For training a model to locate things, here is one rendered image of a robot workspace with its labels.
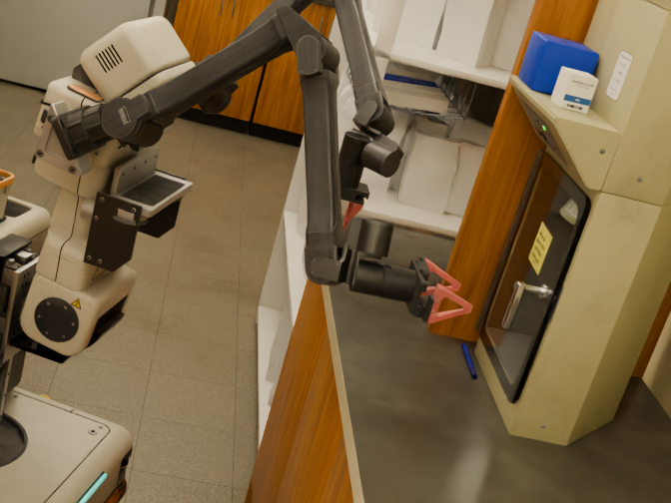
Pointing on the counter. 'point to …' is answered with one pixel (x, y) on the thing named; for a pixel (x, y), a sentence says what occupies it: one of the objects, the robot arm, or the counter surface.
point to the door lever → (519, 300)
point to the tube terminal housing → (608, 244)
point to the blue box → (553, 61)
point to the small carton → (574, 90)
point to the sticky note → (540, 248)
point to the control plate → (542, 130)
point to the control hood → (575, 135)
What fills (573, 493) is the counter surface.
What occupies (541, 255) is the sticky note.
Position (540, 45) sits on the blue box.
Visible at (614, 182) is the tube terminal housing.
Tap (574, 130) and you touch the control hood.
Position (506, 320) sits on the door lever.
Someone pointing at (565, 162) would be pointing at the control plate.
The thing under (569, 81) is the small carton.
